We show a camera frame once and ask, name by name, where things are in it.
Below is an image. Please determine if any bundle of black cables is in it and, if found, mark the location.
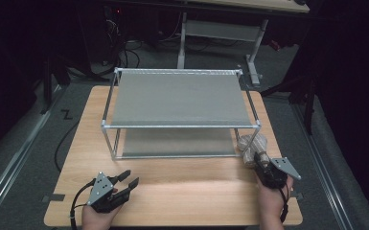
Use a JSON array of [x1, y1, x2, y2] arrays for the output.
[[102, 39, 142, 80]]

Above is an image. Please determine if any dark computer tower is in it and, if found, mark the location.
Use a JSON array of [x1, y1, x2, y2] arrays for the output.
[[104, 5, 126, 65]]

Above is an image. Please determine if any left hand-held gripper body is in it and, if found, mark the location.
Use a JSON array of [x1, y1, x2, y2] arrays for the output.
[[86, 172, 131, 214]]

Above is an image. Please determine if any hand-held gripper cable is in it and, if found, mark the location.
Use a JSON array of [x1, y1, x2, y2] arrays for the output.
[[69, 178, 97, 230], [279, 186, 290, 224]]

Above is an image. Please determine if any person's left hand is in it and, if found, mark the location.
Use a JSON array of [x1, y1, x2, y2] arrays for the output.
[[81, 205, 123, 230]]

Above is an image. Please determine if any metal floor rail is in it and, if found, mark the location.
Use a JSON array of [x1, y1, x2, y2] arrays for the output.
[[291, 102, 354, 230], [0, 84, 63, 221]]

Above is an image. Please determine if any black floor cable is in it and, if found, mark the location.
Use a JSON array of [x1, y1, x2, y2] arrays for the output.
[[54, 119, 81, 173]]

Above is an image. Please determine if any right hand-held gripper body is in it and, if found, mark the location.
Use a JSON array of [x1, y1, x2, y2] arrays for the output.
[[256, 156, 302, 190]]

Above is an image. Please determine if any person's right hand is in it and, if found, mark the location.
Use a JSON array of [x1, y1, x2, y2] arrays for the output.
[[257, 175, 294, 221]]

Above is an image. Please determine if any right hand-held gripper cable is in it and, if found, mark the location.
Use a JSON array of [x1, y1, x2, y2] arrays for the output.
[[279, 186, 290, 224]]

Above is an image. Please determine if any grey metal desk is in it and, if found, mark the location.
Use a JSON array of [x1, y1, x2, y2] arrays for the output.
[[176, 0, 311, 89]]

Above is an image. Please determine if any metal wire shelf rack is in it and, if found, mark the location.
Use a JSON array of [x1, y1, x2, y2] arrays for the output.
[[100, 67, 263, 161]]

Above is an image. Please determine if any left hand-held gripper cable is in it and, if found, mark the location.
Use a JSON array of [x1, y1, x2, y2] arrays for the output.
[[69, 178, 97, 230]]

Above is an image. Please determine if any black metal stand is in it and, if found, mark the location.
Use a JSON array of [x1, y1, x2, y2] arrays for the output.
[[39, 56, 73, 115], [260, 76, 317, 135]]

